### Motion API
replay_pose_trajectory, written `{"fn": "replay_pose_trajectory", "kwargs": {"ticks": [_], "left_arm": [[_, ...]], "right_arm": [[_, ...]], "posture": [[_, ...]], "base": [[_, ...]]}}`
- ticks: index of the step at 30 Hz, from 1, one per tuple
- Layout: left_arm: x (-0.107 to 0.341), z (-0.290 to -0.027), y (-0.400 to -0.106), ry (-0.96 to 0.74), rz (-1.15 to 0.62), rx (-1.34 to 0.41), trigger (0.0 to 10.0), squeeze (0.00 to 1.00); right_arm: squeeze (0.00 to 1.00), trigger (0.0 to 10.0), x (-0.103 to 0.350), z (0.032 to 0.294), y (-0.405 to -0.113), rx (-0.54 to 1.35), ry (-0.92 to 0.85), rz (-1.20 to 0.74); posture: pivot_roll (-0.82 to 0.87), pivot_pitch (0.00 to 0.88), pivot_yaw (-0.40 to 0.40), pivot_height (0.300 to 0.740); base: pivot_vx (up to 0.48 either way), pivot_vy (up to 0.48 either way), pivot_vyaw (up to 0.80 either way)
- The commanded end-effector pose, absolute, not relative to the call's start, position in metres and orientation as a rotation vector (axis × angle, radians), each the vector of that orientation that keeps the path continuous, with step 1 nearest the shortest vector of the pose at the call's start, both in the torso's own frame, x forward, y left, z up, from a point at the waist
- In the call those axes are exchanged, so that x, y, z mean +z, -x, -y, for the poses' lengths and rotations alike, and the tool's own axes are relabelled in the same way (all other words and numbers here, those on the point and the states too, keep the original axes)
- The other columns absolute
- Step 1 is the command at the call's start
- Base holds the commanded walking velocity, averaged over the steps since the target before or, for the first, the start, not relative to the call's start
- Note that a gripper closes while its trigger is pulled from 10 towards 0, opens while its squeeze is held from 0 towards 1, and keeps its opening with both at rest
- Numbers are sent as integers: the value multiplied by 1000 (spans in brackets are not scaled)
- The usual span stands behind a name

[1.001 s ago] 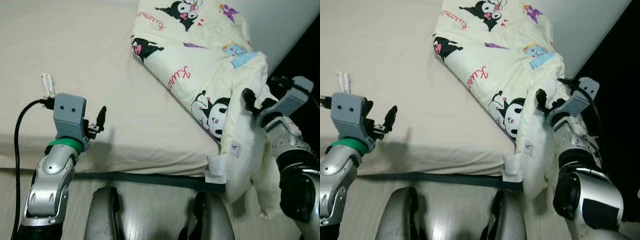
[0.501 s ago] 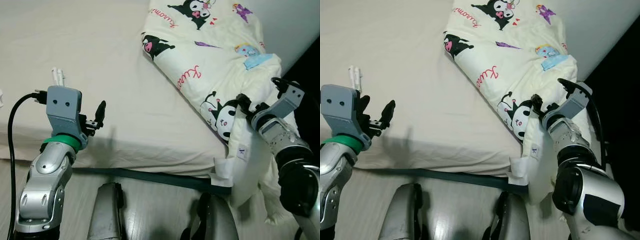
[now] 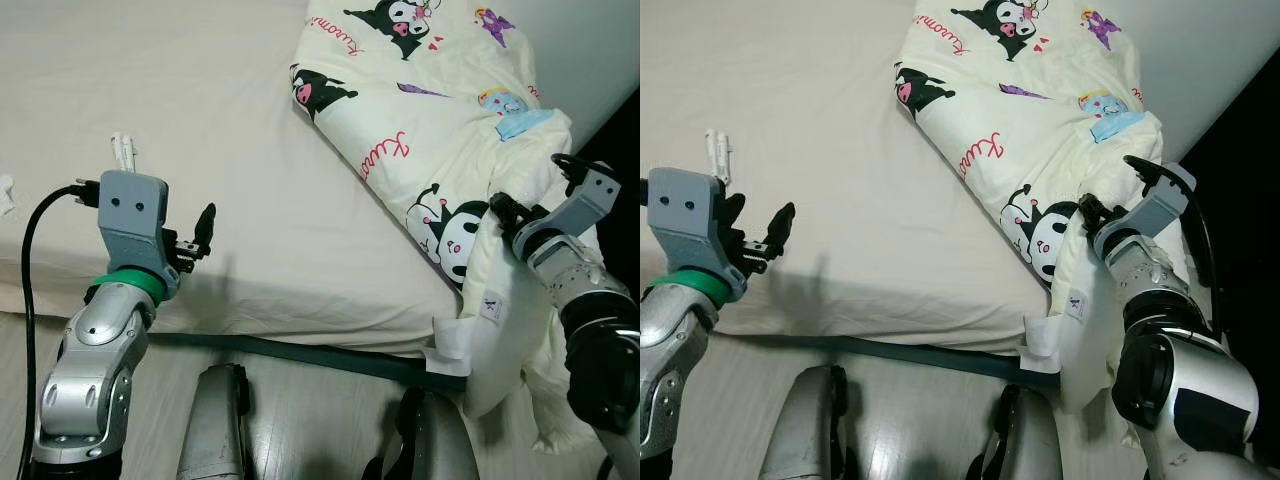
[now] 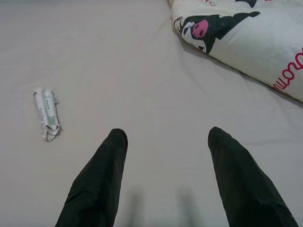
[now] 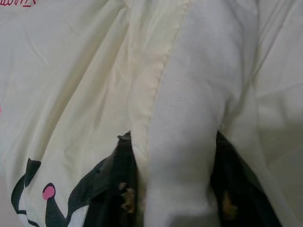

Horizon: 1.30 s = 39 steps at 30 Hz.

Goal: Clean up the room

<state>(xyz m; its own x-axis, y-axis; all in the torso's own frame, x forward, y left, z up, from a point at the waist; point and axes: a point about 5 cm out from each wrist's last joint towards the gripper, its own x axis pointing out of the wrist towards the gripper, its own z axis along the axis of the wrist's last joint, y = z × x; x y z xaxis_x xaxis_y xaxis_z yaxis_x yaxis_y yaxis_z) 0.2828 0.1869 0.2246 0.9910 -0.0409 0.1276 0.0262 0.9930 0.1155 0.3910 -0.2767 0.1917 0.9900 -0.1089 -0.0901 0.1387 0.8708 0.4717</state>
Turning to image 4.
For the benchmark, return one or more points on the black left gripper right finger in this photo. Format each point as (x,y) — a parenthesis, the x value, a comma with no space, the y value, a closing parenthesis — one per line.
(241,179)

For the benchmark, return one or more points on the cream cartoon print quilt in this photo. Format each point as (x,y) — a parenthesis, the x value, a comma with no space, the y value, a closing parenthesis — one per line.
(248,47)

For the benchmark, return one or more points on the white squeezed tube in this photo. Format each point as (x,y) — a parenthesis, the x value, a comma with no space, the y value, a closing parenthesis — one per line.
(48,113)

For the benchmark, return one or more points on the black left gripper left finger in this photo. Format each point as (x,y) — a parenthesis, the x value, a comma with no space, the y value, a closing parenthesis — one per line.
(99,177)

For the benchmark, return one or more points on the mattress with beige sheet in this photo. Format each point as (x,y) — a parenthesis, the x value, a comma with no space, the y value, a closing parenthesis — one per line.
(118,71)

